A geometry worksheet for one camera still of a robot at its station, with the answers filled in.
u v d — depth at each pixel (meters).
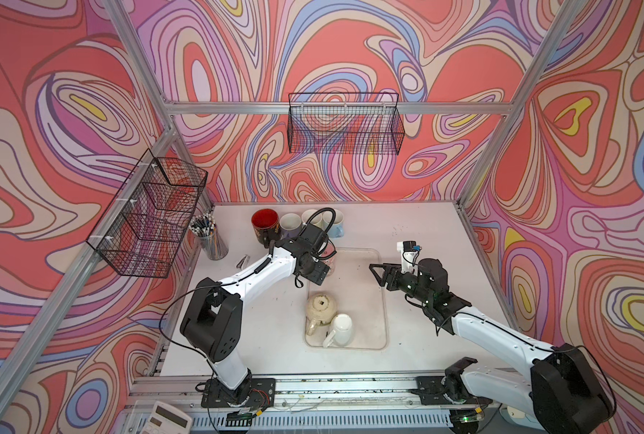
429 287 0.64
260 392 0.73
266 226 0.99
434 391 0.73
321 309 0.80
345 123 0.96
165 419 0.67
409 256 0.73
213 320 0.45
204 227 0.90
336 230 1.01
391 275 0.72
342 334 0.77
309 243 0.68
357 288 0.93
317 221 0.72
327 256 0.77
